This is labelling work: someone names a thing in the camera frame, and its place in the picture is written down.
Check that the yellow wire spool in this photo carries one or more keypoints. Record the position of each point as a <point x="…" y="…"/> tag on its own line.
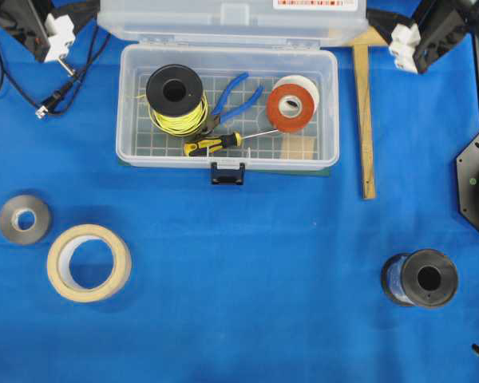
<point x="178" y="105"/>

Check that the wooden ruler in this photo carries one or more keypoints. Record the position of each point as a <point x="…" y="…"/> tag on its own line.
<point x="359" y="45"/>

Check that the white tape roll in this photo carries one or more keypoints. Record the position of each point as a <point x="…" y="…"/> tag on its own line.
<point x="303" y="82"/>

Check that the black box latch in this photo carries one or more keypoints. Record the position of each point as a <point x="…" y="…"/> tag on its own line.
<point x="229" y="175"/>

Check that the clear plastic tool box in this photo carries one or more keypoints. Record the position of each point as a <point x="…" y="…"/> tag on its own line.
<point x="220" y="40"/>

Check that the blue table cloth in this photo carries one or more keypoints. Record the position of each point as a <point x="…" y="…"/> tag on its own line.
<point x="278" y="280"/>

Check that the beige masking tape roll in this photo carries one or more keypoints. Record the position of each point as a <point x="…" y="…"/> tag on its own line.
<point x="88" y="263"/>

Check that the yellow black screwdriver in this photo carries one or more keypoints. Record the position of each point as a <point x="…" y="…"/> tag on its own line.
<point x="210" y="145"/>

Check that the white free case label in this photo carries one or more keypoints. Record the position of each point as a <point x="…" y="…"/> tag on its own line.
<point x="326" y="5"/>

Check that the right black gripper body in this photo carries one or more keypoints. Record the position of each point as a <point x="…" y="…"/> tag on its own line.
<point x="442" y="25"/>

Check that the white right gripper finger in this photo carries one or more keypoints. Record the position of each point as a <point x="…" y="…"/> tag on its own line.
<point x="403" y="45"/>

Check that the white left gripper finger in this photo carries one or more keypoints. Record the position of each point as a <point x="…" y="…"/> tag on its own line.
<point x="60" y="36"/>

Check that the grey tape roll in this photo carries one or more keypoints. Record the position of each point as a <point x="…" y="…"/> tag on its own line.
<point x="25" y="219"/>

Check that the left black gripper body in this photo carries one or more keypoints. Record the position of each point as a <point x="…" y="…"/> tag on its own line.
<point x="25" y="21"/>

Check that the red tape roll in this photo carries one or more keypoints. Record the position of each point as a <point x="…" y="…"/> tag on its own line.
<point x="290" y="107"/>

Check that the small wooden board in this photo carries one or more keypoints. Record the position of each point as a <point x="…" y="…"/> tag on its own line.
<point x="298" y="148"/>

